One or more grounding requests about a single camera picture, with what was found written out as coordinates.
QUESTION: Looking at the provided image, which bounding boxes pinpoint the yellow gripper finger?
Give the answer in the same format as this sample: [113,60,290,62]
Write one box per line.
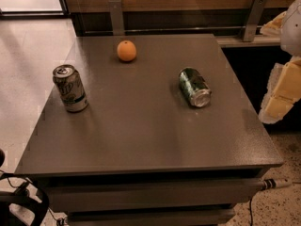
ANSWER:
[260,11,286,37]
[259,56,301,124]

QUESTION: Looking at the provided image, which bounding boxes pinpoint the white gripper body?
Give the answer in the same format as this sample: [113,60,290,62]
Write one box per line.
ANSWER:
[280,0,301,57]

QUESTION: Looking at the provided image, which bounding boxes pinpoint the green soda can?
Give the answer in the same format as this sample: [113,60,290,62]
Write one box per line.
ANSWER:
[179,67,212,107]

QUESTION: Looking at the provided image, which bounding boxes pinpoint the silver white soda can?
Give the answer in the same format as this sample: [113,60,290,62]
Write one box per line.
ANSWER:
[53,64,88,112]

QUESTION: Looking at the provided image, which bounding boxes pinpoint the orange fruit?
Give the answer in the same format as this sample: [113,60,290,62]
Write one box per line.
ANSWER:
[117,40,137,62]

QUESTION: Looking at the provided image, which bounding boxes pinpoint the grey table drawer unit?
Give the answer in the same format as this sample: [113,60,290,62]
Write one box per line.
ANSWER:
[40,172,263,226]

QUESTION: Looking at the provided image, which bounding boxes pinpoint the white black handle bar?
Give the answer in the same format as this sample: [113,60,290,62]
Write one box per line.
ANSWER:
[262,179,293,190]

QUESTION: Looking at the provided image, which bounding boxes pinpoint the black hanging cable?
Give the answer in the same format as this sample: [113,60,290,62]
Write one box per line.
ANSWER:
[247,197,254,226]

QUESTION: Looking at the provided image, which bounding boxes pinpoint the grey metal left bracket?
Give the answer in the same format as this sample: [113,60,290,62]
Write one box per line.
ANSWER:
[108,0,125,36]

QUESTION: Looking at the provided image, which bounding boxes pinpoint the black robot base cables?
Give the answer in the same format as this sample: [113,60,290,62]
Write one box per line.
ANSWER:
[0,148,67,226]

